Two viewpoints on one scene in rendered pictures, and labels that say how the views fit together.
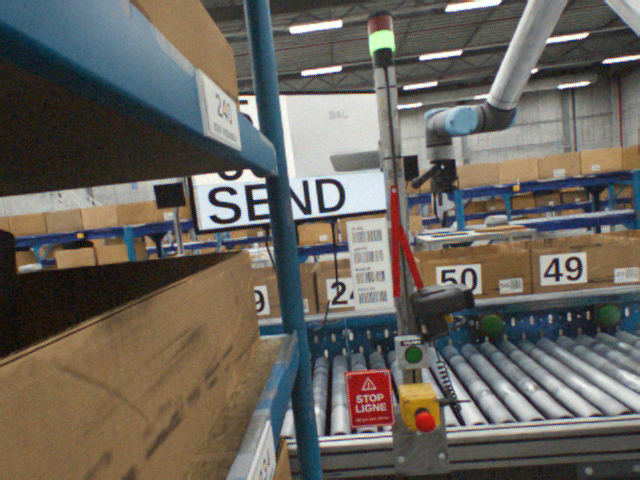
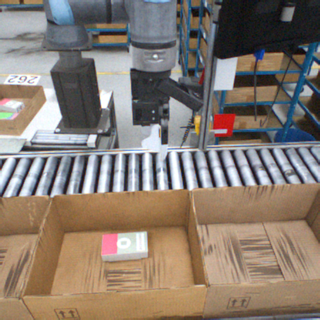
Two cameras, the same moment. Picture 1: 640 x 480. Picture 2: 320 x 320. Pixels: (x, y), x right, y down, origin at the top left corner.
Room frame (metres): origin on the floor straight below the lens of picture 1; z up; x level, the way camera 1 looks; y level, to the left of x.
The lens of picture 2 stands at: (2.01, -0.51, 1.67)
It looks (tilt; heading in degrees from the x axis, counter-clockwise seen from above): 40 degrees down; 173
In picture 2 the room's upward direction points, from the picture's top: straight up
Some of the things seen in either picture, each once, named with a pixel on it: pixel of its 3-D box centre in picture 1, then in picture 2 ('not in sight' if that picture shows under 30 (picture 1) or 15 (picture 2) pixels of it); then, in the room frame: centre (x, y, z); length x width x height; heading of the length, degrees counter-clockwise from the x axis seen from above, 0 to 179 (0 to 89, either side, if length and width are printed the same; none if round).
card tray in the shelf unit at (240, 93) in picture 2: not in sight; (242, 80); (0.22, 0.23, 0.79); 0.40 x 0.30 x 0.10; 178
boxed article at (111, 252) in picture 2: not in sight; (125, 246); (1.49, -0.56, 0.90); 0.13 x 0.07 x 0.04; 88
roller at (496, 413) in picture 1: (472, 382); (163, 191); (1.11, -0.40, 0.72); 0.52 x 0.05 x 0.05; 177
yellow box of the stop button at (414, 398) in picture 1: (437, 406); (194, 125); (0.78, -0.21, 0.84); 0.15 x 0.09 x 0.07; 87
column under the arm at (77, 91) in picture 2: not in sight; (78, 93); (0.54, -0.78, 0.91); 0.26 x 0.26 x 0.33; 81
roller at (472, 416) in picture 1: (450, 384); (178, 190); (1.11, -0.34, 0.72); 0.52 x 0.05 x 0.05; 177
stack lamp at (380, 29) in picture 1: (381, 36); not in sight; (0.85, -0.17, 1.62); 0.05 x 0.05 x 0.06
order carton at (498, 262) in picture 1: (463, 272); (122, 253); (1.55, -0.56, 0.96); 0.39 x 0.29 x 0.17; 87
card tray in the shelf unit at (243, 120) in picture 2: not in sight; (237, 106); (0.22, 0.23, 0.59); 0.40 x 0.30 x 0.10; 175
